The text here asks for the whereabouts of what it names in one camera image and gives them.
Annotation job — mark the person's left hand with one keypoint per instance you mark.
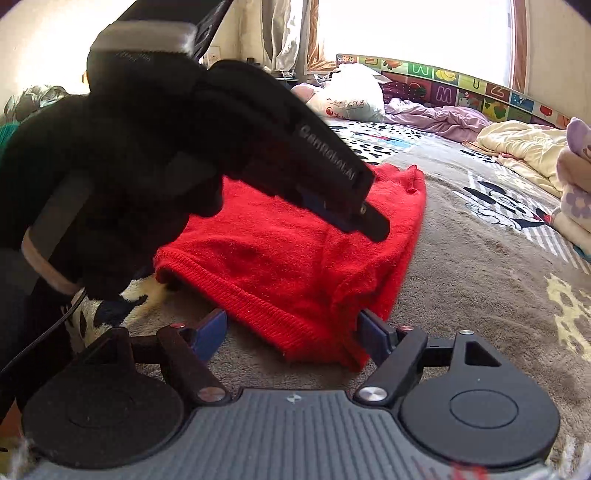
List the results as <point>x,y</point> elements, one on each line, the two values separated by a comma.
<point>147,129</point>

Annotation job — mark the wooden framed window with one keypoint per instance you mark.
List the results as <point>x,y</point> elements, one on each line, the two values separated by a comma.
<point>415,27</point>

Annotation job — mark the white purple floral folded blanket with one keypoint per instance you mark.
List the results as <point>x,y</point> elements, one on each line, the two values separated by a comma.
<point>575,203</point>

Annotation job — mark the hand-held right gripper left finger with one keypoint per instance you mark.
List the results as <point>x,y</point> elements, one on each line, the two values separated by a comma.
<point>211,333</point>

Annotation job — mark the red knit sweater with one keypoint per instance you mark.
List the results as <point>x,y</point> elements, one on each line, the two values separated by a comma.
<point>277,267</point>

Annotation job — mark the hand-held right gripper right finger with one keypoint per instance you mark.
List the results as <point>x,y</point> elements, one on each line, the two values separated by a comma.
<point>371,339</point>

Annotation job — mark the cream yellow quilt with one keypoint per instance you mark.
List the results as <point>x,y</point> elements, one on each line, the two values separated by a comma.
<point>521,143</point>

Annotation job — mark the light curtain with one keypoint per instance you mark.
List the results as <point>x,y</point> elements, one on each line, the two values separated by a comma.
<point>281,32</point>

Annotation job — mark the grey cartoon printed blanket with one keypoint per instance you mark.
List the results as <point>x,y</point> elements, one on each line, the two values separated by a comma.
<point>461,277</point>

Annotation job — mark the purple quilt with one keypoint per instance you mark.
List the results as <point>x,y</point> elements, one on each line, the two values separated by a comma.
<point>434,117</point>

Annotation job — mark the pink cloth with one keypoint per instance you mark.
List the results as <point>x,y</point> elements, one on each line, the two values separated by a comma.
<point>302,92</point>

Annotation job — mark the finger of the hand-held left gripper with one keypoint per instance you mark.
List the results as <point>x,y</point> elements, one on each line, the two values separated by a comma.
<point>332,214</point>

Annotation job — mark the wall socket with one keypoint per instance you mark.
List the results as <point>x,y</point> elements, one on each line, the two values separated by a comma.
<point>213,55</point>

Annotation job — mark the colourful alphabet foam mat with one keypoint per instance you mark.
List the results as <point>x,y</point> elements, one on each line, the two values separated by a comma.
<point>443,94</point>

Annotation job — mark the pile of clothes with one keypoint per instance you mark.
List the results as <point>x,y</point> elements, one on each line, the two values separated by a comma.
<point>32,99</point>

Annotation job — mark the white printed plastic bag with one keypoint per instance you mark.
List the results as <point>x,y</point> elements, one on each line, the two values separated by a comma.
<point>351,92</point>

